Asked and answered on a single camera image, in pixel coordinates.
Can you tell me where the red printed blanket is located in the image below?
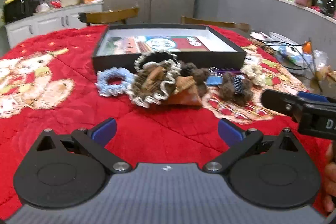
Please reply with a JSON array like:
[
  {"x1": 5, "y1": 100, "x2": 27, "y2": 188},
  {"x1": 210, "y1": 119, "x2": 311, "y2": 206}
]
[{"x1": 0, "y1": 25, "x2": 332, "y2": 214}]

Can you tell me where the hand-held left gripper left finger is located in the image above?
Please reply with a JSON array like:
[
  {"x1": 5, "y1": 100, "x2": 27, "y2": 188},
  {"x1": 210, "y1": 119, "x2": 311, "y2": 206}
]
[{"x1": 35, "y1": 118, "x2": 132, "y2": 173}]

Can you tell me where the tan ribbed hair clip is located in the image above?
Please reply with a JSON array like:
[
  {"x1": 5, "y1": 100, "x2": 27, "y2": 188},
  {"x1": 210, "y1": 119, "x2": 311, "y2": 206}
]
[{"x1": 174, "y1": 76, "x2": 196, "y2": 95}]

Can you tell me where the blue hair clip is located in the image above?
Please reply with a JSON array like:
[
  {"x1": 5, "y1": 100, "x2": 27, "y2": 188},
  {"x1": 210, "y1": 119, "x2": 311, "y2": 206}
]
[{"x1": 206, "y1": 75, "x2": 223, "y2": 87}]

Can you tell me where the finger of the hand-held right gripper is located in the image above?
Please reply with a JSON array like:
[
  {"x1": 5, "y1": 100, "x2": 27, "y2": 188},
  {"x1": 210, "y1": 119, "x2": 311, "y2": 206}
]
[{"x1": 262, "y1": 89, "x2": 336, "y2": 121}]

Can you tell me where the purple comb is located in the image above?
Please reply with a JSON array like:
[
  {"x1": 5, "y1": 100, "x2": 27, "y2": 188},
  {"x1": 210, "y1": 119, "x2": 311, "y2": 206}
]
[{"x1": 209, "y1": 67, "x2": 241, "y2": 77}]

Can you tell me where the wooden chair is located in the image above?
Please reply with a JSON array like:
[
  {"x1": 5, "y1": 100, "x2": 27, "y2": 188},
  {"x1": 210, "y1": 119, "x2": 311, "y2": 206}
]
[
  {"x1": 181, "y1": 16, "x2": 250, "y2": 32},
  {"x1": 78, "y1": 7, "x2": 140, "y2": 27}
]

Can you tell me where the blue claw clip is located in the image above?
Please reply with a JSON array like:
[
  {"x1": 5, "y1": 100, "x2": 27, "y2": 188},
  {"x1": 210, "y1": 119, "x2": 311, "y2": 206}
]
[{"x1": 233, "y1": 75, "x2": 245, "y2": 95}]

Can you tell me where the colourful printed card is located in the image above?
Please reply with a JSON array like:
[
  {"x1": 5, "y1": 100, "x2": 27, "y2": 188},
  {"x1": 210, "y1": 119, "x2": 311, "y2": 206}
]
[{"x1": 104, "y1": 35, "x2": 211, "y2": 54}]

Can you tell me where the cream plastic basin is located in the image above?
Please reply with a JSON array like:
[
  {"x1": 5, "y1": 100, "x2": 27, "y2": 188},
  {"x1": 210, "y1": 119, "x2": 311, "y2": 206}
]
[{"x1": 59, "y1": 0, "x2": 84, "y2": 7}]

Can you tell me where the brown triangular packet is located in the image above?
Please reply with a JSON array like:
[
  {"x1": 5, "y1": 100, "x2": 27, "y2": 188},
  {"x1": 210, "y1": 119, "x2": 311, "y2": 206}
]
[{"x1": 168, "y1": 87, "x2": 203, "y2": 107}]

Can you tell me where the black cable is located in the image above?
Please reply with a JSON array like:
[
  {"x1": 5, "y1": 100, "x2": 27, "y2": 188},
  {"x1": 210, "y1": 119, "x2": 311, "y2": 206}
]
[{"x1": 262, "y1": 40, "x2": 311, "y2": 75}]

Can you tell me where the cream scrunchie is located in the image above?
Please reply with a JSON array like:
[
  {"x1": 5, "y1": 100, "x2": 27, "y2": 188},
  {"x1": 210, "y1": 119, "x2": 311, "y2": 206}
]
[{"x1": 241, "y1": 65, "x2": 267, "y2": 86}]

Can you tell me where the brown furry scrunchie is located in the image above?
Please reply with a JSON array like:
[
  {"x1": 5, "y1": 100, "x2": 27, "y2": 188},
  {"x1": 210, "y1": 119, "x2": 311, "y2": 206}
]
[
  {"x1": 181, "y1": 62, "x2": 211, "y2": 94},
  {"x1": 219, "y1": 73, "x2": 253, "y2": 105}
]

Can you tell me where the black microwave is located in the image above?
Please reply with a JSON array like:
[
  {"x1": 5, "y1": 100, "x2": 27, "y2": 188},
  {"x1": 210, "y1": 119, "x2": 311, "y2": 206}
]
[{"x1": 3, "y1": 0, "x2": 40, "y2": 24}]

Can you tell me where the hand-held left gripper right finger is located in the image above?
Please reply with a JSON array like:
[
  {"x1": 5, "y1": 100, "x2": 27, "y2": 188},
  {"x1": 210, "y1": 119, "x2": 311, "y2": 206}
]
[{"x1": 203, "y1": 118, "x2": 301, "y2": 173}]

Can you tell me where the blue scrunchie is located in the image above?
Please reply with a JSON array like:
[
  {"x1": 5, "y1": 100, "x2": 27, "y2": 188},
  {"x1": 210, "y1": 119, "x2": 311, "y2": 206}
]
[{"x1": 96, "y1": 67, "x2": 135, "y2": 97}]

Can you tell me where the white cabinet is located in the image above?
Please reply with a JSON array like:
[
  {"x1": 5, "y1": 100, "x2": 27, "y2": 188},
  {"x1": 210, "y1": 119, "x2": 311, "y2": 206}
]
[{"x1": 5, "y1": 2, "x2": 104, "y2": 49}]

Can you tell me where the brown white ruffled scrunchie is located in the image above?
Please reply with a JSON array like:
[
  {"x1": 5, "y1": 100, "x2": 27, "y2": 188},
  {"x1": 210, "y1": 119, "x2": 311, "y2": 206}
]
[{"x1": 127, "y1": 51, "x2": 182, "y2": 109}]

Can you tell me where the person's right hand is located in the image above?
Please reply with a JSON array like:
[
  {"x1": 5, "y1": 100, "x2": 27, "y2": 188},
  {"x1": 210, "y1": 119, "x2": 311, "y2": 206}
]
[{"x1": 322, "y1": 142, "x2": 336, "y2": 213}]

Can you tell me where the brown hair clip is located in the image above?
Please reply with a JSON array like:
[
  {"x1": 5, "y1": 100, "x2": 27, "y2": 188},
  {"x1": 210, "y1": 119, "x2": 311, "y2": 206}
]
[{"x1": 144, "y1": 67, "x2": 167, "y2": 86}]

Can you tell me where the black cardboard box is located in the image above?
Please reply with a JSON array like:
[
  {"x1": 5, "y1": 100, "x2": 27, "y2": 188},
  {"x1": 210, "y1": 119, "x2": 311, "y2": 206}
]
[{"x1": 91, "y1": 25, "x2": 247, "y2": 74}]

